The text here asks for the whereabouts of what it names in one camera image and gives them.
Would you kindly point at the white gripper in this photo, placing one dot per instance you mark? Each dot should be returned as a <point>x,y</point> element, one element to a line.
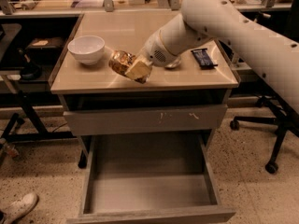
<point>154,50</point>

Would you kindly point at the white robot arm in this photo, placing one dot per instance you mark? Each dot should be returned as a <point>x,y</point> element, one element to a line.
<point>273,57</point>

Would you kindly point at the blue soda can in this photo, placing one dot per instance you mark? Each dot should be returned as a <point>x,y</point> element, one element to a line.
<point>176,63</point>

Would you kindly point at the grey drawer cabinet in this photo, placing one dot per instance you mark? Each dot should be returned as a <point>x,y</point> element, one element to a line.
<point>99,101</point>

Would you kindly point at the closed top drawer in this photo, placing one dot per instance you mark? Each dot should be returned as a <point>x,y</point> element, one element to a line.
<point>145,120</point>

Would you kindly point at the open middle drawer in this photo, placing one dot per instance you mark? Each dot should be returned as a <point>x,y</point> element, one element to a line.
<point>150,178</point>

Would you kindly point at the white bowl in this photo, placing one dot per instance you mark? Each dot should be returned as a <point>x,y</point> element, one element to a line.
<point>87,49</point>

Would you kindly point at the dark blue snack bar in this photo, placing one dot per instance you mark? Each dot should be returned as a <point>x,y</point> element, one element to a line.
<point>203,59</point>

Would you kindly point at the black box on shelf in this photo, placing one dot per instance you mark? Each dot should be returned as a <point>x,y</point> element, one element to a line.
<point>45,47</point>

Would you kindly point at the black office chair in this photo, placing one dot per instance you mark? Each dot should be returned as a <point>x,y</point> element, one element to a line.
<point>284,118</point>

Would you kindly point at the white shoe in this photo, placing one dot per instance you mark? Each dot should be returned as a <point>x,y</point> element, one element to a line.
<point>19,208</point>

